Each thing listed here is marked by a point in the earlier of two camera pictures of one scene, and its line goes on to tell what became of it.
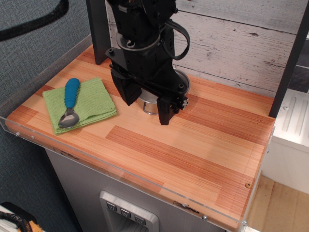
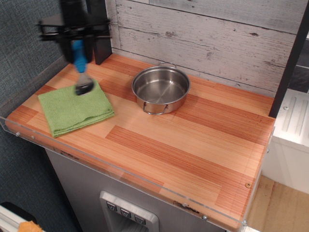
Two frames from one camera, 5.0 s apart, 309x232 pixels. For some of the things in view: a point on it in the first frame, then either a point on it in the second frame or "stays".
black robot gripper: [149, 62] → [76, 26]
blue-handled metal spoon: [70, 118] → [84, 85]
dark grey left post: [97, 13] stays
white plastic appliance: [287, 160] stays
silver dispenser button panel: [120, 214] stays
